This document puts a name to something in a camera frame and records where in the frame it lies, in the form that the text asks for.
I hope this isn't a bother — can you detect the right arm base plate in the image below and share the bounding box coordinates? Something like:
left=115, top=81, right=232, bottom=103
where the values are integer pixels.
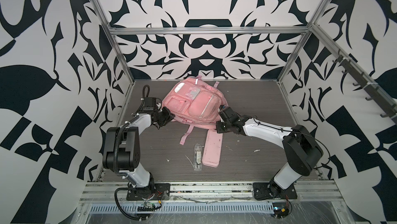
left=252, top=181, right=298, bottom=201

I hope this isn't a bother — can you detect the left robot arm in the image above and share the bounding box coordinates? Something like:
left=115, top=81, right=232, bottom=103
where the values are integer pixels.
left=102, top=85, right=175, bottom=195

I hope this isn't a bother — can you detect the clear plastic packet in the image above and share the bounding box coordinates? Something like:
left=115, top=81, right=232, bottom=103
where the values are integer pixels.
left=193, top=144, right=203, bottom=171

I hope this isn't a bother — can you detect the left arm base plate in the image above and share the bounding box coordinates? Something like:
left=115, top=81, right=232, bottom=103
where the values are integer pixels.
left=126, top=183, right=171, bottom=201

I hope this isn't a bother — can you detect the white cable duct strip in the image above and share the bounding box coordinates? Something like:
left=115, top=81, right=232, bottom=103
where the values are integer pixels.
left=89, top=202, right=274, bottom=214

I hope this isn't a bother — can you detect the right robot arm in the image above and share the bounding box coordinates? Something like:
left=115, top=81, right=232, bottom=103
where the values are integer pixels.
left=216, top=105, right=324, bottom=190

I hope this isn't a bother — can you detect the green lit circuit board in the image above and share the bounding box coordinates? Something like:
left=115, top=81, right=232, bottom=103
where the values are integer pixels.
left=272, top=205, right=292, bottom=219

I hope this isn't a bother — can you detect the aluminium cage frame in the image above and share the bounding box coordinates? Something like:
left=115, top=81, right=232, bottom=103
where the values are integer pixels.
left=92, top=0, right=397, bottom=185

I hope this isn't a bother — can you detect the wall hook rail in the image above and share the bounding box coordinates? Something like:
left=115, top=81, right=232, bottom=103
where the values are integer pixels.
left=333, top=49, right=397, bottom=125

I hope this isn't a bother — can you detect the pink student backpack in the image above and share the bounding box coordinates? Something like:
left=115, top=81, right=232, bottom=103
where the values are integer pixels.
left=162, top=76, right=228, bottom=145

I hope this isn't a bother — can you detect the pink pencil case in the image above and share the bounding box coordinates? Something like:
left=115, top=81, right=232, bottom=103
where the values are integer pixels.
left=202, top=130, right=223, bottom=168

